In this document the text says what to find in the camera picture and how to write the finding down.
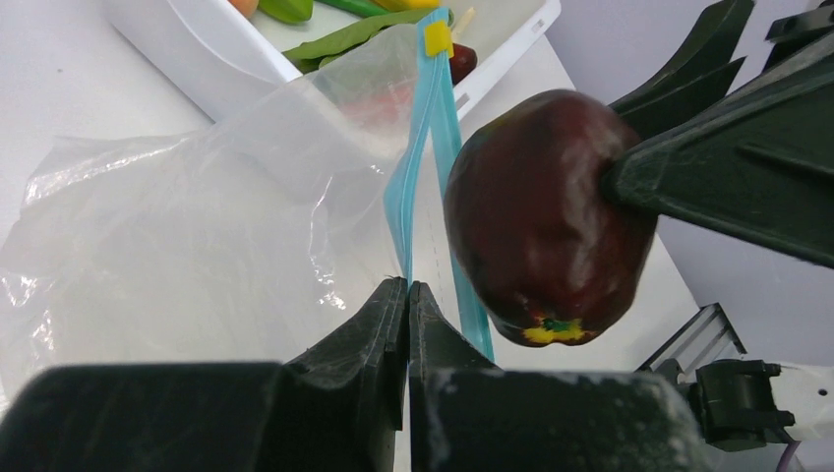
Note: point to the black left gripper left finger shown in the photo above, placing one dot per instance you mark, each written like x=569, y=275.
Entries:
x=335, y=407

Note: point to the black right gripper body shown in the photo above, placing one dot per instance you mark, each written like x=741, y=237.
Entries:
x=790, y=34

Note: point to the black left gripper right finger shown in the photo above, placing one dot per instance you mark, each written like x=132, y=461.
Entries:
x=467, y=414

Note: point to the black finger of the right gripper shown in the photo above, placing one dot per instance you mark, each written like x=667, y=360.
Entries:
x=697, y=76
x=757, y=166

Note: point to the dark red apple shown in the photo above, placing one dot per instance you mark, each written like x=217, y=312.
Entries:
x=551, y=259

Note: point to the clear zip top bag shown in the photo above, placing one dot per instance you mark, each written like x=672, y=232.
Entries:
x=249, y=240

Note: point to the orange peach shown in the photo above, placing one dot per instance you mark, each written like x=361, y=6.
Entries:
x=247, y=8

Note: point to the dark red radish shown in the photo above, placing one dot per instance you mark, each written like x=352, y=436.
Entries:
x=462, y=62

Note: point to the yellow mango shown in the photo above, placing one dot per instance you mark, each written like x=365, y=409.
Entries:
x=406, y=5

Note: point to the green chili pepper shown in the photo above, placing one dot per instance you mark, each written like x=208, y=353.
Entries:
x=360, y=8

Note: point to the green leafy vegetable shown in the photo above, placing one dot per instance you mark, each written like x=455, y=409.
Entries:
x=310, y=56

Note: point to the white plastic bin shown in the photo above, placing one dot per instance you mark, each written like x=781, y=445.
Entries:
x=224, y=62

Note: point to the green bell pepper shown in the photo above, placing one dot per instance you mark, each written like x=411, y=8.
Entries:
x=292, y=12

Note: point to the aluminium frame rail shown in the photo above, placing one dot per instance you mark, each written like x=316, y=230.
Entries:
x=706, y=337

